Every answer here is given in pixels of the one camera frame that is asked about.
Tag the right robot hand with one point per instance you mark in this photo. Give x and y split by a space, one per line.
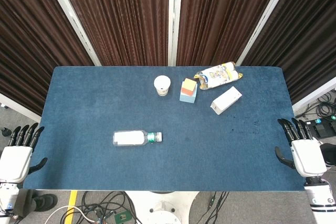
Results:
308 158

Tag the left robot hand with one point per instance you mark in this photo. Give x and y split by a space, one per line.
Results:
15 161

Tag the transparent plastic bottle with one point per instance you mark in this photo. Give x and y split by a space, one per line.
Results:
128 138

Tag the white bottle cap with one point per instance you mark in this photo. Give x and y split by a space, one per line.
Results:
159 137

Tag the black trouser leg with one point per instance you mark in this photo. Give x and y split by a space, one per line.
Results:
330 154

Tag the black caster wheel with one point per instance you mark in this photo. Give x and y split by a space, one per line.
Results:
4 132

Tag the yellow floor tape strip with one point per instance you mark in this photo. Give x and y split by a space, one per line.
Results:
72 199

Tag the white carton box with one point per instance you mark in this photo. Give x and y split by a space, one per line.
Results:
225 100

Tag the blue table mat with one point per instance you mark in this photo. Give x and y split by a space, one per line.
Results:
105 103

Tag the green circuit board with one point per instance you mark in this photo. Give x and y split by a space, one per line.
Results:
123 218

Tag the yellow white snack bag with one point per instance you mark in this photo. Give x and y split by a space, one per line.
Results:
218 77

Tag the brown curtain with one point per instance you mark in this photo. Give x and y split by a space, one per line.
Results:
31 37
218 19
309 24
126 19

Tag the orange yellow cube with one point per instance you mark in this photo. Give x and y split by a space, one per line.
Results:
189 86

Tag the white paper cup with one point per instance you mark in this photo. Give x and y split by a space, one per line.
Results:
162 83

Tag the white partition base rail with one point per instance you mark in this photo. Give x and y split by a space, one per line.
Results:
315 94
18 107

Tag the white partition post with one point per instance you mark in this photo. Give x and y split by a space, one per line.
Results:
71 15
175 19
262 19

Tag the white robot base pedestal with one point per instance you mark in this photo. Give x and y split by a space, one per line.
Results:
162 208

